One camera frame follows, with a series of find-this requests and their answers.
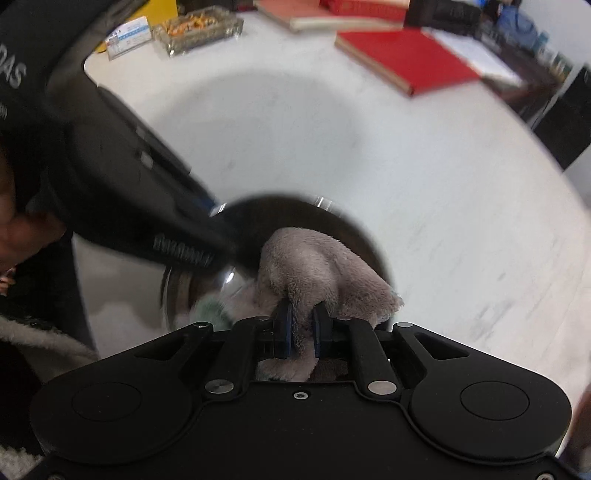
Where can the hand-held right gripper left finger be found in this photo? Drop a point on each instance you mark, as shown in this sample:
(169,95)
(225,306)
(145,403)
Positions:
(287,325)

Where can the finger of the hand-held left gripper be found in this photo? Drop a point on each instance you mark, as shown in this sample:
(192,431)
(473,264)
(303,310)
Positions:
(157,147)
(161,221)

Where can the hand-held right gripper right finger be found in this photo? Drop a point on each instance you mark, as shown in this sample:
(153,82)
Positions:
(317,330)

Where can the pink and green fluffy cloth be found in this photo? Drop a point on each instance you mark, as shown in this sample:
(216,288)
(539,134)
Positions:
(318,272)

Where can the stainless steel bowl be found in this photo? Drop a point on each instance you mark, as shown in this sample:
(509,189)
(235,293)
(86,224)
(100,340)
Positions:
(304,217)

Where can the person's left hand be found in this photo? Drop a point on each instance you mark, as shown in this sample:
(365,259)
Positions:
(18,230)

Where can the white card box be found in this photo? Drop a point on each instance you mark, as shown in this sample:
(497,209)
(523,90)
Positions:
(127,39)

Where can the clear tray of snacks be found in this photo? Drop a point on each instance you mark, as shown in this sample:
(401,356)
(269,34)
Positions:
(198,30)

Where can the yellow folder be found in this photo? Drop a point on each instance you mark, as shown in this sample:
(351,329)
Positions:
(164,9)

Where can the pink softcover notebook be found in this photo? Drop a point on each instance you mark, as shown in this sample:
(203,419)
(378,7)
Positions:
(295,14)

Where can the red desk calendar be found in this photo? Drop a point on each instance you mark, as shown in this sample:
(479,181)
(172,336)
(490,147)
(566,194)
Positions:
(364,8)

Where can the red hardcover notebook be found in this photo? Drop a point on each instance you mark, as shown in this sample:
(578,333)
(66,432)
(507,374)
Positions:
(411,60)

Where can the small black printer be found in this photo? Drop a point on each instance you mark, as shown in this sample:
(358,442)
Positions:
(443,16)

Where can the open paper document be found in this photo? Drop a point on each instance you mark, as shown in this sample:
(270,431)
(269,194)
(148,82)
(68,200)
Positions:
(480,55)

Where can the dark wooden desk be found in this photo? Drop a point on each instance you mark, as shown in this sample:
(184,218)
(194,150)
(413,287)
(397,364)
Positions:
(554,92)

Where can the blue bag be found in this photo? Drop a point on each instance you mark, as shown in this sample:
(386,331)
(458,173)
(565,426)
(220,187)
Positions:
(517,27)

